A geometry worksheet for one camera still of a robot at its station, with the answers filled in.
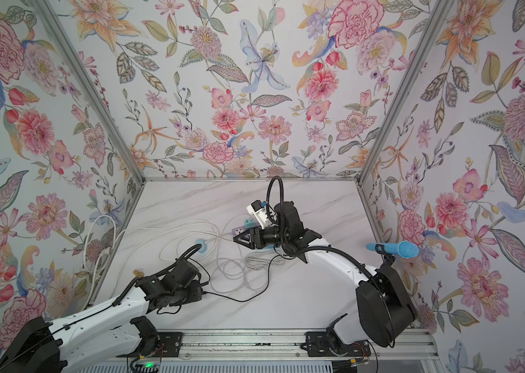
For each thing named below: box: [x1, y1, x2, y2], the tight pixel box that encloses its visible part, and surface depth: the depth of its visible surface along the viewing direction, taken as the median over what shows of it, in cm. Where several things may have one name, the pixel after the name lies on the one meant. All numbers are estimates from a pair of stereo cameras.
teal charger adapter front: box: [243, 218, 255, 229], surface depth 97 cm
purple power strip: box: [231, 226, 247, 238], surface depth 100 cm
